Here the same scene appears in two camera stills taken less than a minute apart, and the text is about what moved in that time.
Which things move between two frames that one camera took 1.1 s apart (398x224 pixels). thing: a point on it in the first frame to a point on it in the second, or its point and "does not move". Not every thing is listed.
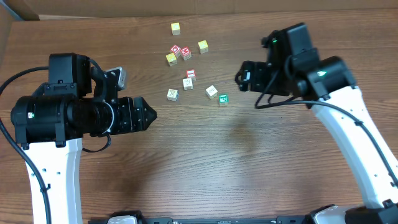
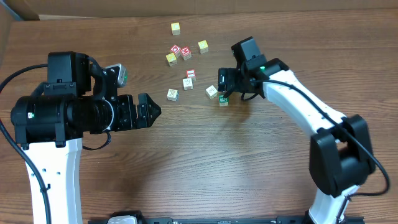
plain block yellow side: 211,92 does not move
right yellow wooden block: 203,46 does not move
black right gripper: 249,76 to 224,80
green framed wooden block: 223,99 does not move
